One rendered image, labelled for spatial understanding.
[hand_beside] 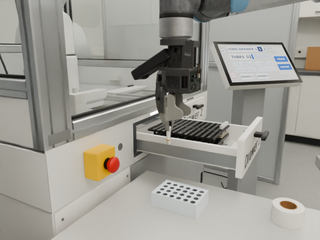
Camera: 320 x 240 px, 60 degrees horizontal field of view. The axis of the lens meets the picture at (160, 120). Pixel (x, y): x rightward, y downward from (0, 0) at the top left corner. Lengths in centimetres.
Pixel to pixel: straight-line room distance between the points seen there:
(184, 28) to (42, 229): 55
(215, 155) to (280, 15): 186
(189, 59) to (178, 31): 6
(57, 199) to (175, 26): 46
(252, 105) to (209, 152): 106
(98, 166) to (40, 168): 13
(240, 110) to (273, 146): 88
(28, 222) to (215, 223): 44
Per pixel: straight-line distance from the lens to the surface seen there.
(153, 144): 86
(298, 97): 379
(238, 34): 258
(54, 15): 63
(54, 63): 62
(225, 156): 78
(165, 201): 72
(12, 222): 84
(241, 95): 178
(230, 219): 72
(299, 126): 385
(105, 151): 70
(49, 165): 64
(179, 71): 60
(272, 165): 267
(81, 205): 75
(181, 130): 90
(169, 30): 61
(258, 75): 172
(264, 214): 76
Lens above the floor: 115
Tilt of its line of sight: 14 degrees down
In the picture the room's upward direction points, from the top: straight up
